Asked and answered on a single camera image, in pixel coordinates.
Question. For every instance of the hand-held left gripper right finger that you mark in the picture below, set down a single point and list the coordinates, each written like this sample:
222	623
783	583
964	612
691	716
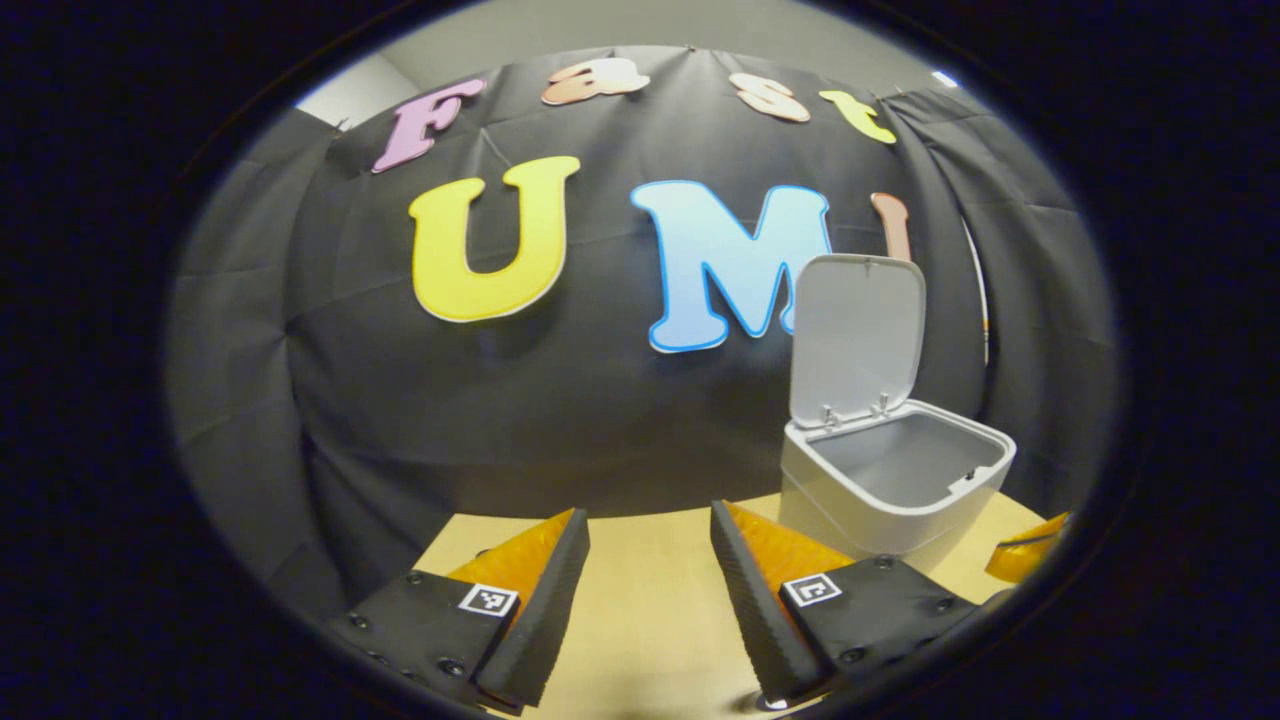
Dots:
760	620

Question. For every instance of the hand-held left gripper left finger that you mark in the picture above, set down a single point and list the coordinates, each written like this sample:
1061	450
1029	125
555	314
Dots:
545	620

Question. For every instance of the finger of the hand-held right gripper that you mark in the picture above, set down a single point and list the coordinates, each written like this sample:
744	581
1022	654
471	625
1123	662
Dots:
1030	550

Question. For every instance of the white desktop garbage bin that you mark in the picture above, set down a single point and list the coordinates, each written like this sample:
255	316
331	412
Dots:
860	330

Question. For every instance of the wooden desktop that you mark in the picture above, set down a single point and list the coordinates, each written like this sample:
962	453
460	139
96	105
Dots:
650	600

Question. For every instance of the black backdrop cloth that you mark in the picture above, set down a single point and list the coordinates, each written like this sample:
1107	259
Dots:
600	420

